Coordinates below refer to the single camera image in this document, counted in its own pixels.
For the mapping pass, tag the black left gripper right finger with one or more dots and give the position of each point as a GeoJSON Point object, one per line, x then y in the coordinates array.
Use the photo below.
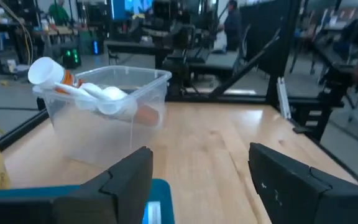
{"type": "Point", "coordinates": [297, 196]}

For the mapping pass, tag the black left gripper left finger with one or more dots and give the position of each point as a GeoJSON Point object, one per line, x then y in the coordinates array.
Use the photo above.
{"type": "Point", "coordinates": [120, 193]}

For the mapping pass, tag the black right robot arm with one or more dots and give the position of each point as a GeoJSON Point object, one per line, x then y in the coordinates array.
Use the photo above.
{"type": "Point", "coordinates": [179, 68]}

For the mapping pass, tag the teal plastic bin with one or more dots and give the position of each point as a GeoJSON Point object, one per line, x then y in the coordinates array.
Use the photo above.
{"type": "Point", "coordinates": [165, 199]}

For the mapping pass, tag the clear plastic container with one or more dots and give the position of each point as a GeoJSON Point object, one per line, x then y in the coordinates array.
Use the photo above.
{"type": "Point", "coordinates": [89, 140]}

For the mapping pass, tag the computer with green lights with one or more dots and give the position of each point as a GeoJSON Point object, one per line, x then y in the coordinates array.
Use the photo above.
{"type": "Point", "coordinates": [71, 57]}

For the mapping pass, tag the black desk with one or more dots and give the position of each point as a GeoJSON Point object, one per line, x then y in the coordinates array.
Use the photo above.
{"type": "Point", "coordinates": [135, 48]}

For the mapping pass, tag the black partition panel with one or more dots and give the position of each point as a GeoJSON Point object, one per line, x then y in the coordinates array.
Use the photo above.
{"type": "Point", "coordinates": [259, 31]}

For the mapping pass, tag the person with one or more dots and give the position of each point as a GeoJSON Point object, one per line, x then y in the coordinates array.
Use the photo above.
{"type": "Point", "coordinates": [57, 14]}
{"type": "Point", "coordinates": [233, 25]}

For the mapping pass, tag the blue display screen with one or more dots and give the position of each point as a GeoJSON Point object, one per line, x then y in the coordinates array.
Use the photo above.
{"type": "Point", "coordinates": [135, 6]}

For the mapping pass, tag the white bracket strip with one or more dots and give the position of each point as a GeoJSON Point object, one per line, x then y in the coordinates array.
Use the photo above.
{"type": "Point", "coordinates": [284, 99]}

